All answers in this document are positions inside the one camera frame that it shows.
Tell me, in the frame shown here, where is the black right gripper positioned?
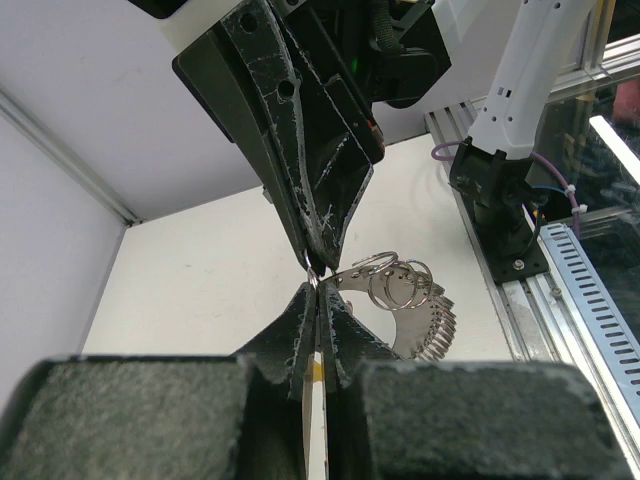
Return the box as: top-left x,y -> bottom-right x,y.
172,1 -> 451,270

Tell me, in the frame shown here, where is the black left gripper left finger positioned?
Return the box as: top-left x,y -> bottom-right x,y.
1,284 -> 317,479

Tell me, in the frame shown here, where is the grey slotted cable duct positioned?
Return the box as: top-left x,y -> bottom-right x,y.
539,222 -> 640,431

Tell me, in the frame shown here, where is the aluminium mounting rail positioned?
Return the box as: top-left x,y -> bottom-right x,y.
423,29 -> 640,461

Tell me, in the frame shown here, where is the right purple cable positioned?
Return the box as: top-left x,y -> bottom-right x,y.
430,140 -> 589,239

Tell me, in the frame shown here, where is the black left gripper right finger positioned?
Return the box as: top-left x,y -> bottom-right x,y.
318,283 -> 630,479

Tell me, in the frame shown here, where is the large grey keyring yellow handle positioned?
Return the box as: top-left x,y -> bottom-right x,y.
308,252 -> 456,479

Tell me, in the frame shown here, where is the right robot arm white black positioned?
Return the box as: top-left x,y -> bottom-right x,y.
172,1 -> 593,274

